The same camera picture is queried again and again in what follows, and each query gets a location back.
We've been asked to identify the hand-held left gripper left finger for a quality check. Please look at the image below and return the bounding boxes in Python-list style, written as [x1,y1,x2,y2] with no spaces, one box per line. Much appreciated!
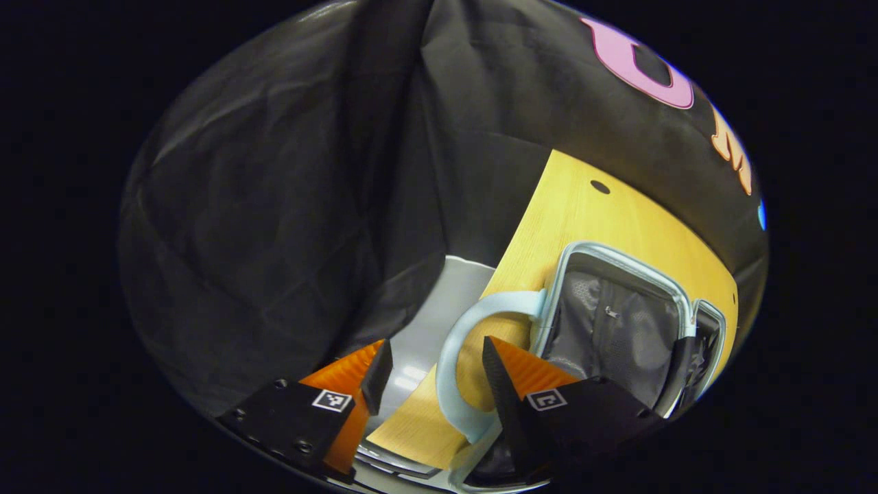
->
[218,338,395,481]

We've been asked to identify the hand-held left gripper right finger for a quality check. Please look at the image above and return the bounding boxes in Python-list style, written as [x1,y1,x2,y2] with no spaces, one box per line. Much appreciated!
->
[482,335,663,481]

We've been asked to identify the light blue small suitcase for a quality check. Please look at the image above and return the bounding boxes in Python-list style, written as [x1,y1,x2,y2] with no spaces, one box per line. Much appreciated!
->
[436,240,728,494]

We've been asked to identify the black backdrop cloth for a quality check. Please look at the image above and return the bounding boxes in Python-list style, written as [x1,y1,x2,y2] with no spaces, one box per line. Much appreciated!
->
[117,0,769,419]

